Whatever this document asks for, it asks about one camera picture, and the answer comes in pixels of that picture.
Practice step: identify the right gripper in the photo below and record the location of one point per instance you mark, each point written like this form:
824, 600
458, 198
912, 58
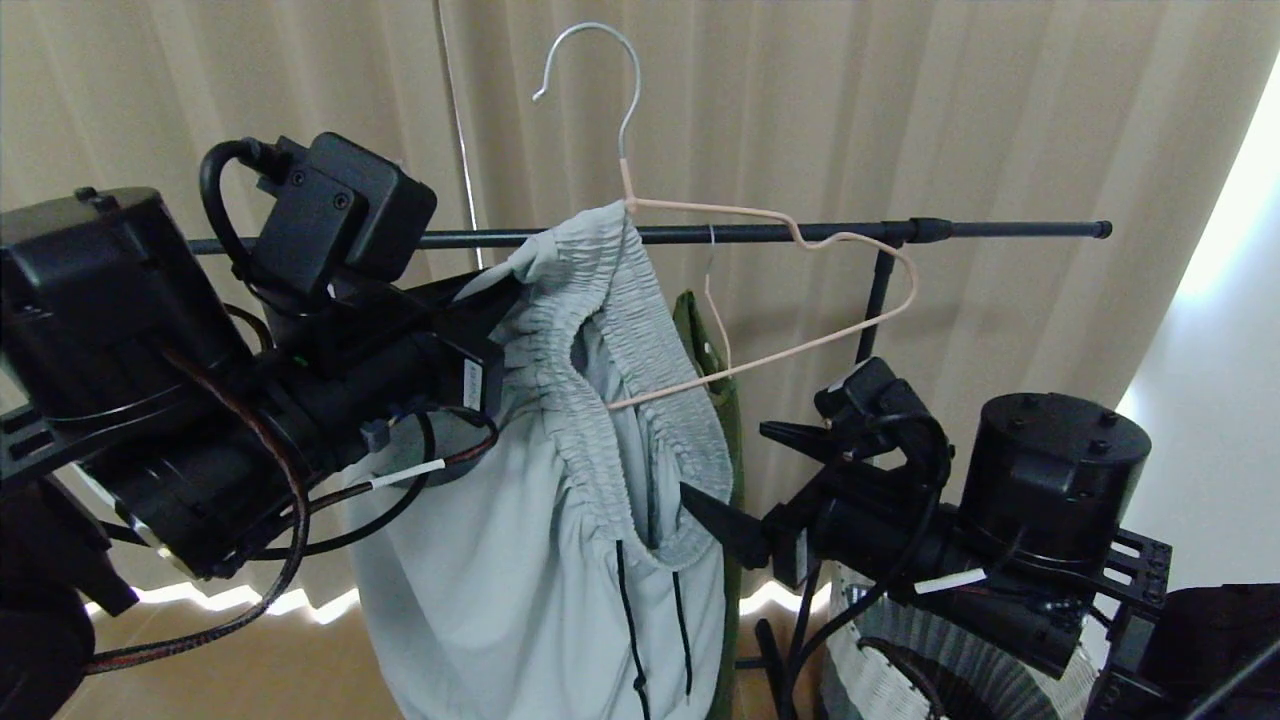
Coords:
860, 525

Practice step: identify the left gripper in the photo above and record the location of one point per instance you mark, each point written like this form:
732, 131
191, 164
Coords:
400, 370

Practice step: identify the pale grey shorts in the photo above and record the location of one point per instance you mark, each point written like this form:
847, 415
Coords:
480, 560

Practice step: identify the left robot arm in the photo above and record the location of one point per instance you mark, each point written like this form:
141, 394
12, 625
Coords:
90, 280

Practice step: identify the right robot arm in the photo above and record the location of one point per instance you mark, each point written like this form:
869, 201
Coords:
1060, 470

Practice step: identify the white laundry basket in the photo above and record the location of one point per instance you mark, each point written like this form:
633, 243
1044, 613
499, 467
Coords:
960, 650

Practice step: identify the black clothes rack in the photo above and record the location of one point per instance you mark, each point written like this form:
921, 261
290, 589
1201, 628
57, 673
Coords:
1000, 229

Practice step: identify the green garment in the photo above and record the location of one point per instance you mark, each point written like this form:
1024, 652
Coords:
728, 440

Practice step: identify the beige curtain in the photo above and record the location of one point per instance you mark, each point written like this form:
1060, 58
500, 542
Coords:
900, 120

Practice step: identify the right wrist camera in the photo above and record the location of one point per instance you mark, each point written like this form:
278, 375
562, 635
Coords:
870, 395

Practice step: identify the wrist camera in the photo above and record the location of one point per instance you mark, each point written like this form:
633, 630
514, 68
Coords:
340, 210
870, 395

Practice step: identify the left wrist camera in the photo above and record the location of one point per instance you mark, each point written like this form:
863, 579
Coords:
340, 210

